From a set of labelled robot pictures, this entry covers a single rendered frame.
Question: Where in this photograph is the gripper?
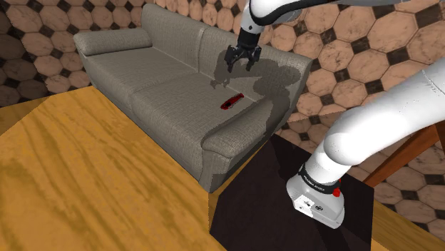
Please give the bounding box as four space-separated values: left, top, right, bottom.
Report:
224 29 262 73

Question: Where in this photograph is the red remote control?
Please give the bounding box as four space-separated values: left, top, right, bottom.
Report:
220 92 245 111

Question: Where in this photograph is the grey fabric sofa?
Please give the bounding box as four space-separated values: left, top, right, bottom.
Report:
73 3 314 194

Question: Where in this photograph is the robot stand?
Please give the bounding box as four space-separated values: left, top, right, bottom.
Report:
208 133 375 251

